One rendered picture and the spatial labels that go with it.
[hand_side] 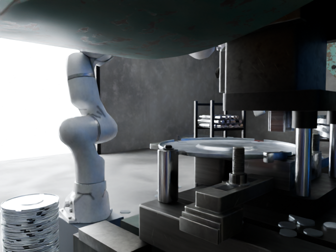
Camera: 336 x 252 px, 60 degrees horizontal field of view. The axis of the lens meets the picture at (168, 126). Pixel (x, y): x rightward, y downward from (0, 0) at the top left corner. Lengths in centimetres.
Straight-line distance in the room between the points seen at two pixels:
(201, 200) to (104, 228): 25
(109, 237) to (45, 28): 39
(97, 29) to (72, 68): 91
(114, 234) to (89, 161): 57
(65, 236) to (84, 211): 13
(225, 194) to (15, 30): 29
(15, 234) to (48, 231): 16
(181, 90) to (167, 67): 72
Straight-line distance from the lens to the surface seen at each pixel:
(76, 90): 111
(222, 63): 58
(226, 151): 57
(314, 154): 59
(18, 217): 171
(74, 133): 103
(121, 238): 54
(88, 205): 113
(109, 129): 114
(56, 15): 21
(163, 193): 50
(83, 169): 111
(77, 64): 114
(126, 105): 604
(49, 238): 180
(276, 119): 55
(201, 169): 62
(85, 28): 23
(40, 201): 179
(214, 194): 38
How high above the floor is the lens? 86
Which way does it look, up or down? 3 degrees down
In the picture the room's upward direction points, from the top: straight up
